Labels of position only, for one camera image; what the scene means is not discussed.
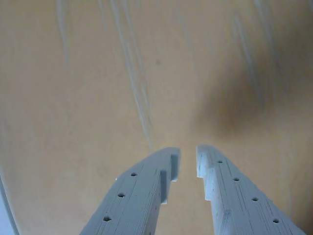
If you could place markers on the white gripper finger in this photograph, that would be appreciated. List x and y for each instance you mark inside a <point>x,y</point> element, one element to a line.
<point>137,195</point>
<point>234,203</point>

